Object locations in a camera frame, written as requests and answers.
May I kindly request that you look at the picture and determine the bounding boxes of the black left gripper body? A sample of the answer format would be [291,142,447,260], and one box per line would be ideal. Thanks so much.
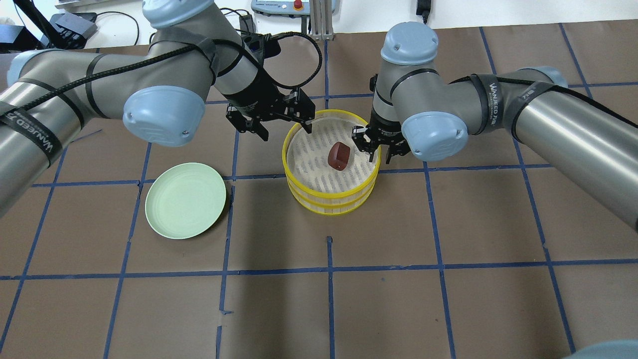
[226,86,316,131]

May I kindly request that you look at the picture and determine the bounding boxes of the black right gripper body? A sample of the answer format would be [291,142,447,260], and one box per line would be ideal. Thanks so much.
[351,117,410,154]

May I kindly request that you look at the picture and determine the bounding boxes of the brown bun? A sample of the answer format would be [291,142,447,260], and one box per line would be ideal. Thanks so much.
[326,141,351,172]

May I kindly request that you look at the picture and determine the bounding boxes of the yellow bamboo steamer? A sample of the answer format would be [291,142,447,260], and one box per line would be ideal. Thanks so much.
[287,174,378,216]
[282,109,380,197]

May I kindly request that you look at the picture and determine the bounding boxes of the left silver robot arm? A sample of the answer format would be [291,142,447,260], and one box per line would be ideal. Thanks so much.
[0,0,316,214]

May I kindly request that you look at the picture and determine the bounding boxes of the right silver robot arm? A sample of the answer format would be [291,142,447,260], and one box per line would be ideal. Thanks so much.
[351,22,638,229]

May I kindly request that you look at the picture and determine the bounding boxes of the light green plate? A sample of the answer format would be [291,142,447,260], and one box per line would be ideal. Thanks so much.
[144,162,226,239]

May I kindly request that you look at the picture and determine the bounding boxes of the black power adapter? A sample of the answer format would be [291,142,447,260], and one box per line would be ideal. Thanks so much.
[415,0,433,24]

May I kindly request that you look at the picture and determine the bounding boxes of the aluminium frame post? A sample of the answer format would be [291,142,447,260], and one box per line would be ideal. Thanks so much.
[309,0,335,41]

